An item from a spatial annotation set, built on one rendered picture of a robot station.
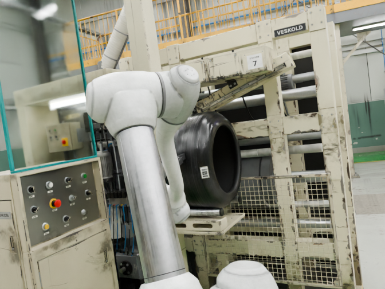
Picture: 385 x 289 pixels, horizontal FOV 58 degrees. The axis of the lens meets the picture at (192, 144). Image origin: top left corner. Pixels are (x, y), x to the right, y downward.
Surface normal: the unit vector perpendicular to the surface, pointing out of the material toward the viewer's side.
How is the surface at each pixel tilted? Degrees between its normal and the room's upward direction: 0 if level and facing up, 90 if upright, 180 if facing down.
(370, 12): 90
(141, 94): 76
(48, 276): 90
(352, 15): 90
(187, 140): 60
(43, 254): 90
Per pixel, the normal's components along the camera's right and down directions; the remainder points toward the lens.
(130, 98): 0.33, -0.27
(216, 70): -0.47, 0.11
